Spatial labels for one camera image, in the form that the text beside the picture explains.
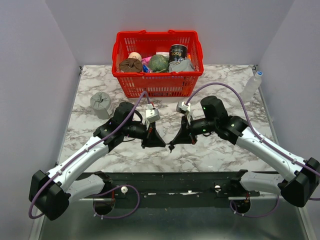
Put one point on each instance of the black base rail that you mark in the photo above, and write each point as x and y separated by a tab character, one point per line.
171	189

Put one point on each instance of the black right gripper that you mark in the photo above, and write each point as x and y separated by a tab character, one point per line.
184	135

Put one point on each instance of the beige egg shaped object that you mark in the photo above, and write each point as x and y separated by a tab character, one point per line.
135	55

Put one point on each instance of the black head key bunch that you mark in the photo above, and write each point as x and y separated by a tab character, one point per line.
171	147

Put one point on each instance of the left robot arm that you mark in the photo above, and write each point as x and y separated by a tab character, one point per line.
53	191

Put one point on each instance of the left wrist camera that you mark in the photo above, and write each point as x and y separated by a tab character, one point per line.
152	115

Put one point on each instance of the green round ball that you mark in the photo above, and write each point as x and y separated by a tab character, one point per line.
158	63

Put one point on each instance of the pink packet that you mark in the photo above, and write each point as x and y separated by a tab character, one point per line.
145	64

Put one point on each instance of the brown wrapped roll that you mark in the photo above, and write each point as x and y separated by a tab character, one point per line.
131	65

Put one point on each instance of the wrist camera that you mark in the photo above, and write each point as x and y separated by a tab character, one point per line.
183	107
152	115

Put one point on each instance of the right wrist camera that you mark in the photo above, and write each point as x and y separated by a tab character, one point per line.
183	107

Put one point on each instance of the grey wrapped roll in basket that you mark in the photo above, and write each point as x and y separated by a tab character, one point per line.
184	66

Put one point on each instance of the grey wrapped roll on table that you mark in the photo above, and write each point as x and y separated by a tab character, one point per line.
102	105

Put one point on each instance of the clear plastic bottle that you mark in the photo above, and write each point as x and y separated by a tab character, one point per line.
251	86

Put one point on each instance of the red plastic basket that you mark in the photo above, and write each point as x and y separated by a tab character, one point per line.
146	43

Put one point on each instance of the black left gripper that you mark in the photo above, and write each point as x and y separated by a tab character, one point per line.
153	139

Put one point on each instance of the black can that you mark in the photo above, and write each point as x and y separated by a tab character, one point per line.
177	53

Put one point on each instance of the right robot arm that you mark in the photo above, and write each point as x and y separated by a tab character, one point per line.
296	178

